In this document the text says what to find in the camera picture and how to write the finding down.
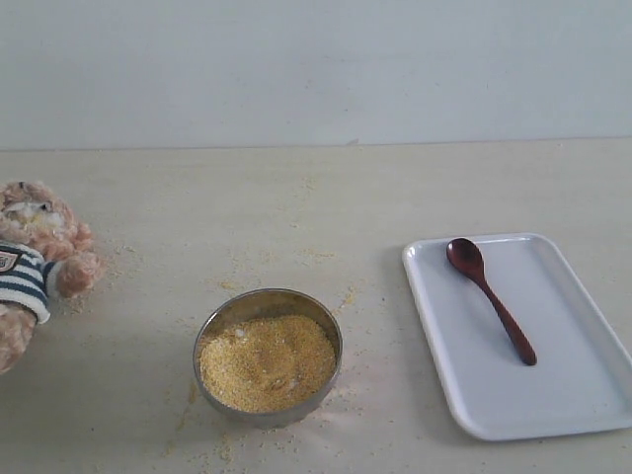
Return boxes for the dark red wooden spoon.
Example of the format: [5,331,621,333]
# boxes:
[445,238,537,366]

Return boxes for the yellow millet grains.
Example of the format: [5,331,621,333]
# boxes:
[199,315,337,413]

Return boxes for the teddy bear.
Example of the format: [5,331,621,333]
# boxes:
[1,181,105,373]

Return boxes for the white rectangular plastic tray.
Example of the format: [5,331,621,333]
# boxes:
[402,232,631,441]

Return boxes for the steel bowl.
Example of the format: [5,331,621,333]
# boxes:
[193,288,343,430]

